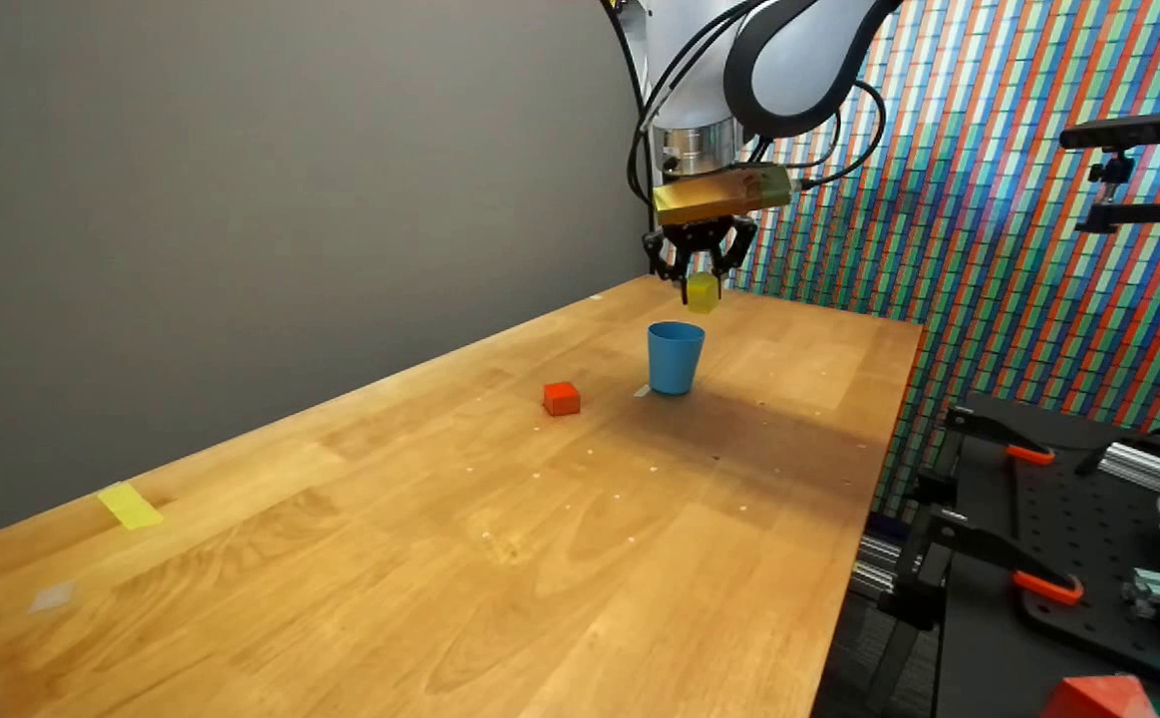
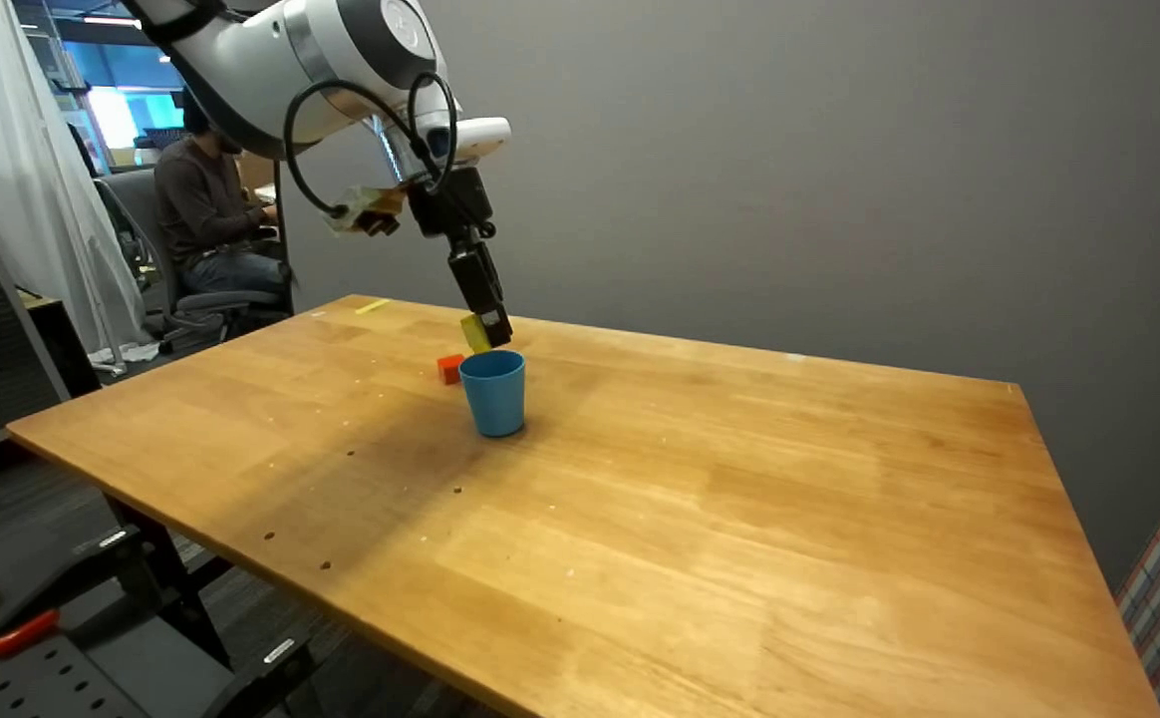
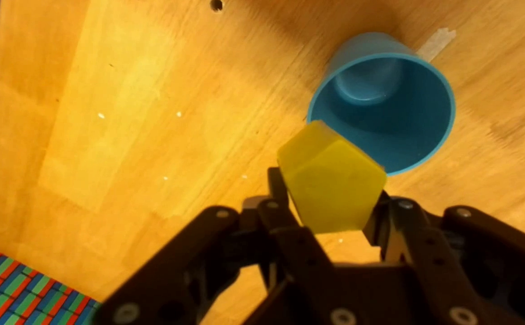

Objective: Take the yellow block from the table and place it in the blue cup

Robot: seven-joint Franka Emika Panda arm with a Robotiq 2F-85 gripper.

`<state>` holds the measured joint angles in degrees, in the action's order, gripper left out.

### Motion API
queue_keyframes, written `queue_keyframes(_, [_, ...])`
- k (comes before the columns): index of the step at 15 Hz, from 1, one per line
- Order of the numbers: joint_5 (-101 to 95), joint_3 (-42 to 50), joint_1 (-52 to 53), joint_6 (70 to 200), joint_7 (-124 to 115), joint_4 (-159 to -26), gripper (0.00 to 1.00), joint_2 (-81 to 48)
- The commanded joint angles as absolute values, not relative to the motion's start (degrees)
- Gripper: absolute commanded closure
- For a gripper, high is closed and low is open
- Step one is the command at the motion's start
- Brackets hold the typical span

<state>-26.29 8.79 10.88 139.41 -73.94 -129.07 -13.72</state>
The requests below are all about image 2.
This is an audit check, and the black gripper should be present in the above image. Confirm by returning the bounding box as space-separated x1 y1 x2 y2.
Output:
405 167 519 353

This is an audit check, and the yellow pentagon wooden block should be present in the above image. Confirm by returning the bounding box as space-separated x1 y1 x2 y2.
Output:
458 312 500 357

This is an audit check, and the blue plastic cup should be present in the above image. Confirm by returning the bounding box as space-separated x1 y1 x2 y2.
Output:
456 346 529 442

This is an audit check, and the seated person in dark shirt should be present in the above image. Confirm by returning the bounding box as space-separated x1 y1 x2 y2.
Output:
151 87 294 301

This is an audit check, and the grey office chair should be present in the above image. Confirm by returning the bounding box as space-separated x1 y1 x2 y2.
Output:
96 167 301 357

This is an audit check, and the black metal table leg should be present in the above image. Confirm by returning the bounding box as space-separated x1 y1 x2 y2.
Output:
14 490 331 718

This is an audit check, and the white sheer curtain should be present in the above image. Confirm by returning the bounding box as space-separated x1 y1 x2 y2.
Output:
0 0 163 377

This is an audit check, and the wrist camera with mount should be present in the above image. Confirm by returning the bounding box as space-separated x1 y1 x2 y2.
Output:
326 183 410 244

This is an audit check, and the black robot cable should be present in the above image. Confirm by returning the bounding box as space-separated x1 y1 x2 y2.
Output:
281 66 462 223

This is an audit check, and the orange handled clamp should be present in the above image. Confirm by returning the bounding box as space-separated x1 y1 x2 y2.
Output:
0 600 67 662

